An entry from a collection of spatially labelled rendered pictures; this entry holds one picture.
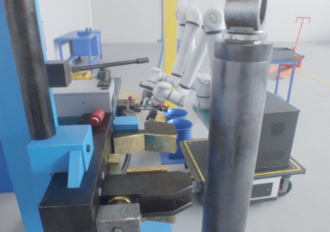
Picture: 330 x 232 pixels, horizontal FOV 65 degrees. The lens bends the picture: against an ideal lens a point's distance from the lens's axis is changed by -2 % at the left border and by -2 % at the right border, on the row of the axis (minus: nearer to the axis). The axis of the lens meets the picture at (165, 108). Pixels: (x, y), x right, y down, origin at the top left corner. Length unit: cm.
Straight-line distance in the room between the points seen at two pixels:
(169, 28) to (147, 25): 822
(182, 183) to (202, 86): 145
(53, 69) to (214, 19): 94
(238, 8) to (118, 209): 77
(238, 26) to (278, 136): 140
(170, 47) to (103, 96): 229
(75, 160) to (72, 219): 18
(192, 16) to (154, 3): 954
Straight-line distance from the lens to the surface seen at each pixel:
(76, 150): 90
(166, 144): 132
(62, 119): 144
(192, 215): 232
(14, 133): 112
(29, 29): 87
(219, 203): 125
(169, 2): 351
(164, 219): 162
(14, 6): 86
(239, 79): 98
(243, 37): 98
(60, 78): 109
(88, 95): 137
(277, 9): 1317
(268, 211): 249
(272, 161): 237
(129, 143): 132
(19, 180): 123
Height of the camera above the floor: 160
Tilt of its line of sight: 22 degrees down
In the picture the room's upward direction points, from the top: straight up
